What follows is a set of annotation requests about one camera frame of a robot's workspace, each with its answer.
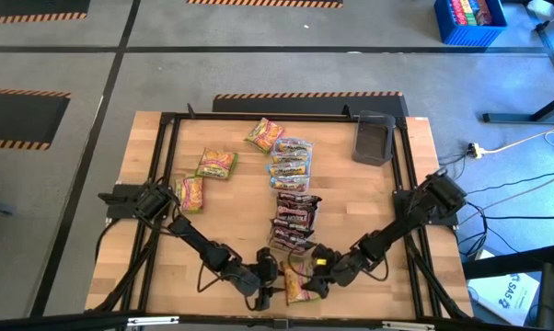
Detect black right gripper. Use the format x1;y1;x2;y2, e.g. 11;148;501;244
302;243;350;300

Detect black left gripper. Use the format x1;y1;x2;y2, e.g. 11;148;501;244
253;246;287;313

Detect lime chili shrimp ramen packet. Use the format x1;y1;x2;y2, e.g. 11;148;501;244
194;146;239;181
280;259;322;306
172;175;206;214
243;117;286;154

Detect clear plastic container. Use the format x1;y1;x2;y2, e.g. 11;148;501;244
266;191;324;257

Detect white noodle packet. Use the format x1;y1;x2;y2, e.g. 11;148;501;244
274;204;319;224

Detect silver-blue snack packets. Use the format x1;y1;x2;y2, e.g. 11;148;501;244
266;135;316;194

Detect grey plastic bin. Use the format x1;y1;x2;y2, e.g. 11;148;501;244
351;109;397;167

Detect black hazard-striped floor mat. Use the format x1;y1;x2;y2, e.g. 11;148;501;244
186;0;344;9
211;90;410;116
0;86;72;152
0;0;91;26

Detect white printed cardboard box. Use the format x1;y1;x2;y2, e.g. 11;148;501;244
467;270;541;327

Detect black desk foot bar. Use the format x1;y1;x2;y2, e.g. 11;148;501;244
460;242;554;280

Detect black rig crossbeam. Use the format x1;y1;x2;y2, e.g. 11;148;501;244
0;312;554;331

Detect blue plastic crate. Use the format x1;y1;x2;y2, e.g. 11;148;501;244
433;0;508;47

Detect pink red box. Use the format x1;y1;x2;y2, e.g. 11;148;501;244
448;0;467;27

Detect yellow green box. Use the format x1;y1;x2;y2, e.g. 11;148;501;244
461;0;479;27

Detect white floor object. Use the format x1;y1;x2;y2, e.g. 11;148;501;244
527;0;554;19

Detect silver metal bracket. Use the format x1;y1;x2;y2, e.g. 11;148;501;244
381;320;437;331
126;315;180;327

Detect black aluminium table frame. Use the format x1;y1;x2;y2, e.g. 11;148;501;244
87;103;475;323

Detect black floor cable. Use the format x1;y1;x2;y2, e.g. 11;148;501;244
481;213;554;221
465;167;554;197

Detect cream power cable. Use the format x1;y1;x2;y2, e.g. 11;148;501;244
481;120;554;155

